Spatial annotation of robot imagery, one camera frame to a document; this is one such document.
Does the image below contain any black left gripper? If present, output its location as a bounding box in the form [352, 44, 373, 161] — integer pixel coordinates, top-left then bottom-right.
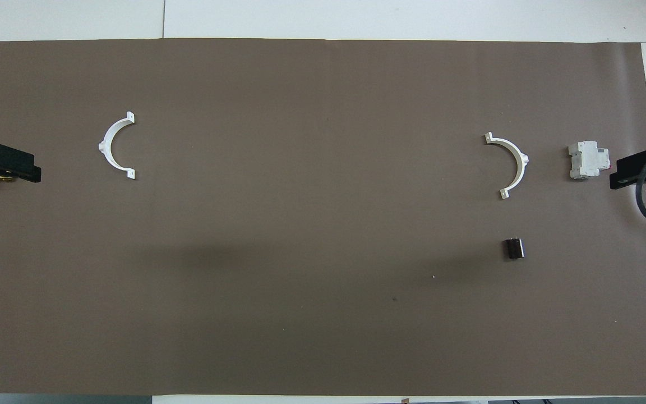
[0, 142, 41, 183]

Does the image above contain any brown table mat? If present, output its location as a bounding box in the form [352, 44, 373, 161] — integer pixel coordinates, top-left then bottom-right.
[0, 38, 646, 396]

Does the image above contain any white half pipe clamp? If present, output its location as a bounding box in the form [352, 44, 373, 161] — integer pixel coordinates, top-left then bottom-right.
[484, 132, 529, 200]
[98, 111, 136, 181]

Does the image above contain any white circuit breaker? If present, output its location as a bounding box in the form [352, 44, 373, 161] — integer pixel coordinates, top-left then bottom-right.
[568, 141, 611, 181]

